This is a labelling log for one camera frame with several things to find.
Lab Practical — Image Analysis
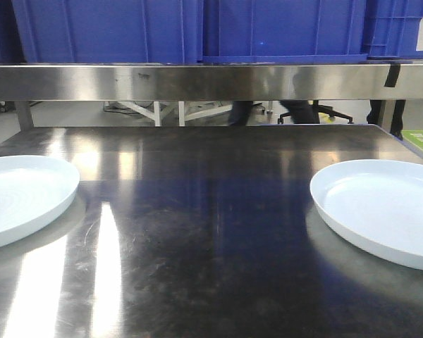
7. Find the steel shelf post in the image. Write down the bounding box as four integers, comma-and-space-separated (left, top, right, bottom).
376, 100, 396, 132
14, 101, 34, 131

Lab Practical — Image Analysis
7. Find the person in dark trousers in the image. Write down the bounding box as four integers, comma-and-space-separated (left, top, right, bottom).
228, 100, 319, 126

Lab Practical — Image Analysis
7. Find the middle blue plastic crate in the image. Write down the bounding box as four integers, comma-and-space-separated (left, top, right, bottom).
203, 1, 367, 64

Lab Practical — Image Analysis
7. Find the black tape strip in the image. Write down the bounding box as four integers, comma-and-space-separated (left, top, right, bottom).
384, 62, 401, 88

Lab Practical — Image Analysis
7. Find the stainless steel shelf rail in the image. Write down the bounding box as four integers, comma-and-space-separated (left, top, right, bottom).
0, 60, 423, 101

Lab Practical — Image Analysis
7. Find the white table frame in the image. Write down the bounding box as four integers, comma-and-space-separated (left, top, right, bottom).
103, 101, 232, 127

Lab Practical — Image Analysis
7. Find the right blue plastic crate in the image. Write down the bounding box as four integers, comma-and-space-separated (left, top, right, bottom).
362, 0, 423, 59

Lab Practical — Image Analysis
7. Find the light blue plate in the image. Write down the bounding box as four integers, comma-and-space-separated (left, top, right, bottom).
309, 159, 423, 270
0, 155, 80, 247

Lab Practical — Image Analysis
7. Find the black office chair base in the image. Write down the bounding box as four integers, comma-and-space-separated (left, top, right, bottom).
276, 100, 355, 125

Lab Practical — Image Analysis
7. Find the left steel shelf post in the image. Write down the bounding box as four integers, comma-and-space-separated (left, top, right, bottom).
14, 101, 34, 131

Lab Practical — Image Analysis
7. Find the right steel shelf post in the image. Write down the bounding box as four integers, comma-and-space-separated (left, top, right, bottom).
376, 100, 396, 132

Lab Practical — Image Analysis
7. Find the blue plastic crate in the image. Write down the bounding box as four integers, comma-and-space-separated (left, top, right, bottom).
12, 1, 203, 64
362, 0, 423, 59
203, 1, 367, 64

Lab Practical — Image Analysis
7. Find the left blue plastic crate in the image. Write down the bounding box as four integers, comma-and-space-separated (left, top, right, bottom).
12, 1, 203, 64

